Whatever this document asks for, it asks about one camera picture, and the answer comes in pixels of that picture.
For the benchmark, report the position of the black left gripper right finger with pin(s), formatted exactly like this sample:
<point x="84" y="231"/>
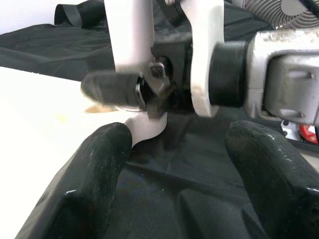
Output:
<point x="281" y="184"/>

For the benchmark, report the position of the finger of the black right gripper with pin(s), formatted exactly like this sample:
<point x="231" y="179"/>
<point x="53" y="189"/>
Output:
<point x="109" y="88"/>

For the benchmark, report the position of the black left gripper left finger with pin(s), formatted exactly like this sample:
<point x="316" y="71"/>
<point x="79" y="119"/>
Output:
<point x="82" y="189"/>

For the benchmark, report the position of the white plastic table leg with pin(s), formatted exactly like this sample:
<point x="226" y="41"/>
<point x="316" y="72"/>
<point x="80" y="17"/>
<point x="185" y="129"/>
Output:
<point x="132" y="32"/>

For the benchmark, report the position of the white plastic table top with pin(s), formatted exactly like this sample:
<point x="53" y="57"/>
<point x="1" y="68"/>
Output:
<point x="37" y="124"/>

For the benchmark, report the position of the small red object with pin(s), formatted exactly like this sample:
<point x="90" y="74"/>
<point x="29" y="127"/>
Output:
<point x="310" y="133"/>

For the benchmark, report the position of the black cloth table cover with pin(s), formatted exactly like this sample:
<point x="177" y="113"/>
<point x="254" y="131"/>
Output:
<point x="62" y="49"/>

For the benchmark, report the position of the grey round fan grille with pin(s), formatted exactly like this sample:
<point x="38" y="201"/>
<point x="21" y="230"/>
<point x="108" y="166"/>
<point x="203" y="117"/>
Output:
<point x="269" y="12"/>

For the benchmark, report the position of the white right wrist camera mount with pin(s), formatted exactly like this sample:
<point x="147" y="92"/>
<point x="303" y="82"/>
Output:
<point x="204" y="49"/>

